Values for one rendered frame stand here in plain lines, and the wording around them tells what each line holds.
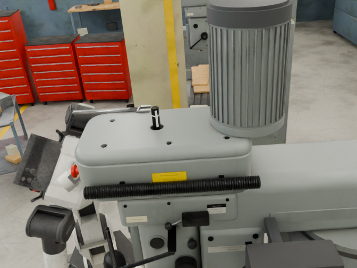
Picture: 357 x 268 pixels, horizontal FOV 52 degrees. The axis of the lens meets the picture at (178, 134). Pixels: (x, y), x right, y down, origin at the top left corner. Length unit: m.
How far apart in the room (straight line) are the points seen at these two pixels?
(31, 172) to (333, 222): 1.05
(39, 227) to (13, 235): 2.37
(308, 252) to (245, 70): 0.43
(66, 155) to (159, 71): 1.48
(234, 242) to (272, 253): 0.27
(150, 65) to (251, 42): 1.97
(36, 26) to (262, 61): 10.08
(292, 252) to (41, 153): 0.98
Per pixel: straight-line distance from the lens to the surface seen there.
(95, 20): 10.34
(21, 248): 3.70
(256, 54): 0.87
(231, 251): 1.16
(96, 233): 2.01
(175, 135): 0.98
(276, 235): 1.05
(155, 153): 0.93
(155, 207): 1.04
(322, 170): 1.09
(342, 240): 1.19
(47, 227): 1.49
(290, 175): 1.06
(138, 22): 2.71
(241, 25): 0.85
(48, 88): 6.28
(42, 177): 1.48
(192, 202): 1.03
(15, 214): 4.12
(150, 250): 1.19
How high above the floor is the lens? 2.37
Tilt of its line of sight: 29 degrees down
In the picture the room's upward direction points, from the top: 5 degrees counter-clockwise
